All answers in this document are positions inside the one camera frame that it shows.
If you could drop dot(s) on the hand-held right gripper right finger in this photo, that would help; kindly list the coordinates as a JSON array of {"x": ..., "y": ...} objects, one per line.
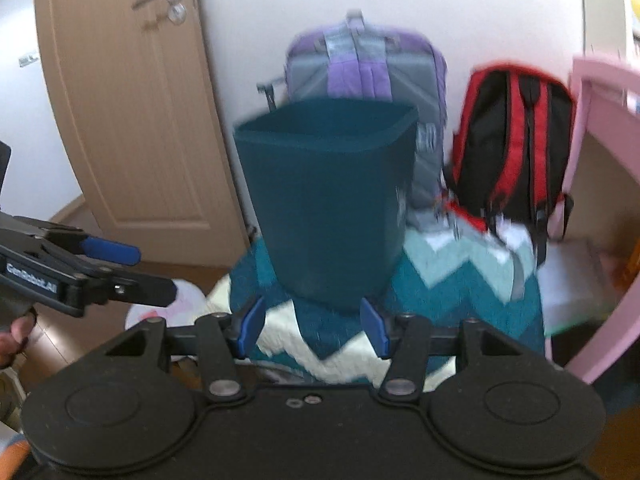
[{"x": 374, "y": 330}]

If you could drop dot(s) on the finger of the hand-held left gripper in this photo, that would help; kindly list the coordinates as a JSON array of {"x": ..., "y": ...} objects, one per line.
[
  {"x": 150, "y": 291},
  {"x": 110, "y": 251}
]

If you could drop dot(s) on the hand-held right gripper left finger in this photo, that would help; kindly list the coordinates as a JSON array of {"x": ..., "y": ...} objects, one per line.
[{"x": 250, "y": 330}]

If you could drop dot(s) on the dark teal plastic bin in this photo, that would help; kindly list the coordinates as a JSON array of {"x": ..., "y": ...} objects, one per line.
[{"x": 325, "y": 200}]

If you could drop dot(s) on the person's left hand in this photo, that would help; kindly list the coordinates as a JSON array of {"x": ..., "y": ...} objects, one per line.
[{"x": 17, "y": 340}]

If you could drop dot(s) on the round stool with pig print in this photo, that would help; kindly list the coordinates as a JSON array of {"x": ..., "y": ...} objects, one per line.
[{"x": 187, "y": 300}]

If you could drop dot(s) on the teal cream zigzag quilted blanket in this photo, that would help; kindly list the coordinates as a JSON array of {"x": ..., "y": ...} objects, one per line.
[{"x": 450, "y": 285}]

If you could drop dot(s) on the beige wooden door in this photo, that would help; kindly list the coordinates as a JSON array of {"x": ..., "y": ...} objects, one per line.
[{"x": 125, "y": 135}]

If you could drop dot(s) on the orange white cloth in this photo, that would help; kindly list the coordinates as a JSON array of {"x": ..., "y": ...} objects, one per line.
[{"x": 12, "y": 460}]

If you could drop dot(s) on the clear plastic storage box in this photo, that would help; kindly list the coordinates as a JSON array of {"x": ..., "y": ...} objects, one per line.
[{"x": 575, "y": 285}]

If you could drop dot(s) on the red black backpack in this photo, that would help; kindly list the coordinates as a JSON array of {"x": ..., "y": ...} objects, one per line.
[{"x": 505, "y": 130}]

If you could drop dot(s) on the silver door lock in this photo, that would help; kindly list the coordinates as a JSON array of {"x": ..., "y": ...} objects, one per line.
[{"x": 177, "y": 14}]

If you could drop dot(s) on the purple grey backpack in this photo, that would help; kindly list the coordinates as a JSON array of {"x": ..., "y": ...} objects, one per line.
[{"x": 360, "y": 65}]

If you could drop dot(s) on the pink desk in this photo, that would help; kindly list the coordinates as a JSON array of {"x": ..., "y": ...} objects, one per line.
[{"x": 600, "y": 80}]

